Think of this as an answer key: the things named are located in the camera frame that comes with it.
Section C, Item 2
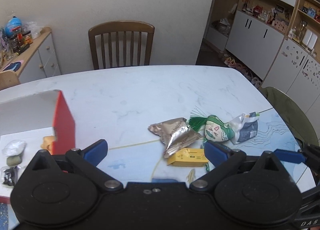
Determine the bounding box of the yellow small carton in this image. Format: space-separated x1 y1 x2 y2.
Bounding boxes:
167 148 209 167

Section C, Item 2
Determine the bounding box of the olive green chair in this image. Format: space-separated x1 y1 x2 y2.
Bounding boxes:
259 87 319 147

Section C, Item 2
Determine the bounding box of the blue round mouse pad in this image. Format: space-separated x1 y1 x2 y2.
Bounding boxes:
3 61 23 72

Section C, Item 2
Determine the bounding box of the blue globe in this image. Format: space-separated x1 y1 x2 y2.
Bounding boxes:
4 16 22 36

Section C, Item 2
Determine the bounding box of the white and blue pouch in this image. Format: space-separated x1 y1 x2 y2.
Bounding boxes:
228 112 260 144

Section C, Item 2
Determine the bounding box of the green tasseled fabric sachet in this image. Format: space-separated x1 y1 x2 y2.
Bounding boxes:
188 107 235 149

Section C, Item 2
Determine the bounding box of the yellow pig toy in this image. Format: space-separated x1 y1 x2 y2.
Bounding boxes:
40 136 56 155

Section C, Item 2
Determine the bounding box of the olive green soap bar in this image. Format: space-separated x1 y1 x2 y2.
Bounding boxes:
6 155 22 166

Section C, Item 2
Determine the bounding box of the white wrapped packet in box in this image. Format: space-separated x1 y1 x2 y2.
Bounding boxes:
2 140 27 157

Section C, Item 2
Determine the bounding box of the clear bag of dark bits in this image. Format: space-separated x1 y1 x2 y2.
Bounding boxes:
1 166 20 188

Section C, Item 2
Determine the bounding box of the white shelving cabinet unit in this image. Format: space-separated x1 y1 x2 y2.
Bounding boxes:
204 0 319 117

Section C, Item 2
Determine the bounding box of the silver foil snack packet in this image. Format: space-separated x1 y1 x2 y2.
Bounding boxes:
148 117 201 158

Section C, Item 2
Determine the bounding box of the dark glass jar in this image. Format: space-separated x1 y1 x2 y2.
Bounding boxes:
9 35 21 53

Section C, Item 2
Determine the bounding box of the brown wooden chair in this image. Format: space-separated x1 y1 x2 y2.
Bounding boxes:
88 20 155 70

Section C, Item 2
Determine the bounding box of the black yellow screwdriver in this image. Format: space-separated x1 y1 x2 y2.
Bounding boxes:
16 44 30 55

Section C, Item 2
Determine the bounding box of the wooden side cabinet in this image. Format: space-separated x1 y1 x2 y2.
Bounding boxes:
1 26 61 90

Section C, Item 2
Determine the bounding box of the orange labelled jar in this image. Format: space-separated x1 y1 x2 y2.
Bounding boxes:
22 30 33 44

